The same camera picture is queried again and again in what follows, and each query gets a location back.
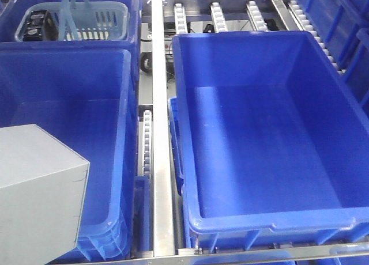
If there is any gray box base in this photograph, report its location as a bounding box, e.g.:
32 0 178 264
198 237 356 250
1 124 90 264

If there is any large empty blue bin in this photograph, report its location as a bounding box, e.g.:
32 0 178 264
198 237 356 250
173 31 368 251

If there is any blue bin under box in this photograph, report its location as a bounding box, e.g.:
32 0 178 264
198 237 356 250
1 49 138 263

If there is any light blue plastic basket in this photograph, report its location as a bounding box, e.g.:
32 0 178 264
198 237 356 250
14 0 129 41

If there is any black device in basket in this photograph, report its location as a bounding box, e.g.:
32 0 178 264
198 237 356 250
22 10 58 41

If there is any steel divider rail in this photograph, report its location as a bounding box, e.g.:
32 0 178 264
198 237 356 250
151 0 175 258

